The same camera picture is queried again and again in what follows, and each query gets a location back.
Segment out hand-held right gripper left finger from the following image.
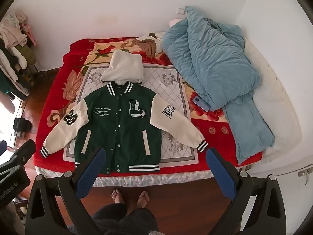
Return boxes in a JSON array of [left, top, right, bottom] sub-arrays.
[[24, 147, 106, 235]]

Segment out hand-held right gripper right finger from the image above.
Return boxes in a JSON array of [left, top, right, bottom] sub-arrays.
[[206, 147, 287, 235]]

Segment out green varsity jacket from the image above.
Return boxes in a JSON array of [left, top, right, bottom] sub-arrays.
[[40, 50, 209, 175]]

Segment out clothes rack with garments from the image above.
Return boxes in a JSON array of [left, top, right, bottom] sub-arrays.
[[0, 11, 40, 101]]

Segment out person's left foot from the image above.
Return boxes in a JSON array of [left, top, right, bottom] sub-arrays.
[[111, 188, 126, 205]]

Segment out person's foot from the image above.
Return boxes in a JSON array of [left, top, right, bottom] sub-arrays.
[[111, 188, 126, 205], [136, 190, 150, 208]]

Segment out white bed skirt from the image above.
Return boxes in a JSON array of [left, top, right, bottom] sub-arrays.
[[35, 164, 252, 188]]

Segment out red floral blanket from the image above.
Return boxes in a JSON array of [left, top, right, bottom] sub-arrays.
[[33, 37, 263, 177]]

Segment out person's right foot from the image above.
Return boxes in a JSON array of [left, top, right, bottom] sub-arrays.
[[136, 190, 150, 208]]

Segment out person's dark pants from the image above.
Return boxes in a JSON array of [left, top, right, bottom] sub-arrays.
[[92, 203, 159, 235]]

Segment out small blue rectangular device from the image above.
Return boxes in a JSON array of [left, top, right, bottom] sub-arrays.
[[192, 97, 210, 112]]

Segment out metal door latch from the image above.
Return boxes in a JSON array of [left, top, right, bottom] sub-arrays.
[[297, 168, 313, 184]]

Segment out white mattress sheet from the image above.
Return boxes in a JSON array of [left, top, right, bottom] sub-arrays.
[[243, 38, 303, 165]]

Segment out light blue quilt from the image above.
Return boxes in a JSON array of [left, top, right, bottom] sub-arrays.
[[162, 5, 275, 165]]

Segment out white cloth with dark trim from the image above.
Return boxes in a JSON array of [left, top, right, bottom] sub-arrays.
[[147, 31, 167, 46]]

